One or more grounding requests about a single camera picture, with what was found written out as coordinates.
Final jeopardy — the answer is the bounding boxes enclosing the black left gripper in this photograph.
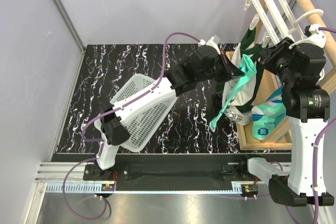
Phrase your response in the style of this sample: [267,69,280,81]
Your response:
[197,50,244,84]

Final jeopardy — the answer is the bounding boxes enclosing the mint green sock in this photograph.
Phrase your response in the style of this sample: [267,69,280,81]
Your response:
[209,54,257,132]
[251,87,286,141]

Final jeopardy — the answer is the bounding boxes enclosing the white plastic clip hanger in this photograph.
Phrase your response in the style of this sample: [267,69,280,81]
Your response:
[244,0,323,45]

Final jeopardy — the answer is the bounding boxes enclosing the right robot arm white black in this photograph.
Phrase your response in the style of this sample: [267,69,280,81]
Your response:
[238,37,334,207]

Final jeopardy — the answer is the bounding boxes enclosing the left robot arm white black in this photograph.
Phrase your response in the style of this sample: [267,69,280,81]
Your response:
[95,45,244,180]

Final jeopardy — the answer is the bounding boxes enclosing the white green t-shirt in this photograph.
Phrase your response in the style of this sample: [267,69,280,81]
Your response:
[222,28,263,125]

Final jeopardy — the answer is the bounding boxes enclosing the white plastic mesh basket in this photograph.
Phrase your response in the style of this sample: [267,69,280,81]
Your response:
[109,73,177,152]

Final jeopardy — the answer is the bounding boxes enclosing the aluminium corner profile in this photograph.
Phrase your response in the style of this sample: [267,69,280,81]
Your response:
[36,0,87,54]

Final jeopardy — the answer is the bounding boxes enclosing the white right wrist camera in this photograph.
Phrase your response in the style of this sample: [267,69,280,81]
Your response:
[289,24,327,49]

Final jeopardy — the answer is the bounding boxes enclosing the wooden drying rack frame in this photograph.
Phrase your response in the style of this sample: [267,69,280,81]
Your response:
[236,0,335,151]

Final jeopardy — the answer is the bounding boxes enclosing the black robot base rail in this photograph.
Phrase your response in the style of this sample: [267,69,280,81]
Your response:
[83,154,255,193]

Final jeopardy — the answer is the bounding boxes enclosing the white slotted cable duct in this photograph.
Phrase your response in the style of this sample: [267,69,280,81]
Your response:
[46,183,244,193]

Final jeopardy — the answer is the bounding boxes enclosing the purple floor cable left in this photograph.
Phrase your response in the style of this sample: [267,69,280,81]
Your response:
[62,157,110,221]

